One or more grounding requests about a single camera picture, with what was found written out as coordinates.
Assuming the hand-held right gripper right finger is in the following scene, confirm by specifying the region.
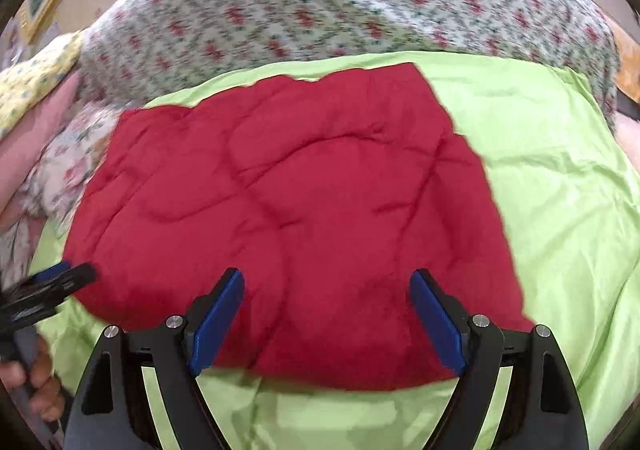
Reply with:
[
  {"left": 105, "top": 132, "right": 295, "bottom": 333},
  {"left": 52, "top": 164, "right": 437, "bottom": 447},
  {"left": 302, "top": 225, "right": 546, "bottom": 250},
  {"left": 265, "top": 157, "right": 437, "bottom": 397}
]
[{"left": 409, "top": 269, "right": 591, "bottom": 450}]

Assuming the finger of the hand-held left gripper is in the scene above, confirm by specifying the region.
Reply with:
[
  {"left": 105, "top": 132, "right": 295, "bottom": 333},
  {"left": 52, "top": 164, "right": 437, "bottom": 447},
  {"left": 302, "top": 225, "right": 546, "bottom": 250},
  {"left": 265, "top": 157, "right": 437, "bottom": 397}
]
[
  {"left": 11, "top": 263, "right": 72, "bottom": 293},
  {"left": 30, "top": 263, "right": 99, "bottom": 305}
]

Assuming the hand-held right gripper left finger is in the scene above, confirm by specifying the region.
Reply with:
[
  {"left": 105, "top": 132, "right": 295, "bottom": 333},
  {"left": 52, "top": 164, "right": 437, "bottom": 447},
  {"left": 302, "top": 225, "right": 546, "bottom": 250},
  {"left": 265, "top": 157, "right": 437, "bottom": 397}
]
[{"left": 64, "top": 267, "right": 246, "bottom": 450}]

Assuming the red quilted jacket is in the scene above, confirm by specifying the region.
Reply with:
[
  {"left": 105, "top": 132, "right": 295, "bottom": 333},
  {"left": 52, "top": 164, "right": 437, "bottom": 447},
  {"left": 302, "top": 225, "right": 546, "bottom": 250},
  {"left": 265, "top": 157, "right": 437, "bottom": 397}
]
[{"left": 64, "top": 62, "right": 535, "bottom": 393}]

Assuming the person's left hand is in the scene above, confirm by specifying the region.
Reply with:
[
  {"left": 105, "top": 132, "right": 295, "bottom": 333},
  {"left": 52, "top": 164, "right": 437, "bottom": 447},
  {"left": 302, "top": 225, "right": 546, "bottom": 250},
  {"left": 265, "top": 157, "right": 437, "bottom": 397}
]
[{"left": 0, "top": 336, "right": 67, "bottom": 425}]

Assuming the pale floral cloth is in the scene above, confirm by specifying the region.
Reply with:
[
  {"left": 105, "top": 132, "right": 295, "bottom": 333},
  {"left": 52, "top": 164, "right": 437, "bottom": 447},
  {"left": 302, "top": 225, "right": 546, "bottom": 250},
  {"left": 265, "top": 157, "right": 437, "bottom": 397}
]
[{"left": 0, "top": 104, "right": 128, "bottom": 291}]

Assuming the pink cloth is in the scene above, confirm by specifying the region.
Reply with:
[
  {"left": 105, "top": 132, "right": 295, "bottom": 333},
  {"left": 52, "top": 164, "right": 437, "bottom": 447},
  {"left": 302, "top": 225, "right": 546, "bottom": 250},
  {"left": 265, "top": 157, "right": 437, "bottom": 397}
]
[{"left": 0, "top": 72, "right": 85, "bottom": 233}]

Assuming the lime green sheet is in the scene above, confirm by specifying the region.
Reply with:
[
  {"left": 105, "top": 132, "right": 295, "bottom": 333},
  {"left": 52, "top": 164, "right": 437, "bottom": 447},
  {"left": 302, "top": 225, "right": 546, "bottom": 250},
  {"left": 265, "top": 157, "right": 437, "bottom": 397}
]
[{"left": 30, "top": 50, "right": 640, "bottom": 450}]

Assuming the yellow floral pillow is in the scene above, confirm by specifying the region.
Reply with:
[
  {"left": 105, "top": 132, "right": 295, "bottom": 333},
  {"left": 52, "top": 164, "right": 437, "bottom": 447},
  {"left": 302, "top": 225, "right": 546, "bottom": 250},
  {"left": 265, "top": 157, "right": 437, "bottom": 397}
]
[{"left": 0, "top": 30, "right": 87, "bottom": 141}]

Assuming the floral bedsheet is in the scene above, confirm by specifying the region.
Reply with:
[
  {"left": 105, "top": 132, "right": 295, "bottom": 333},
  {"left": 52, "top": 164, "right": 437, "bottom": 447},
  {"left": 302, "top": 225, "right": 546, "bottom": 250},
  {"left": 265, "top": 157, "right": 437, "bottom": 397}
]
[{"left": 77, "top": 0, "right": 622, "bottom": 131}]

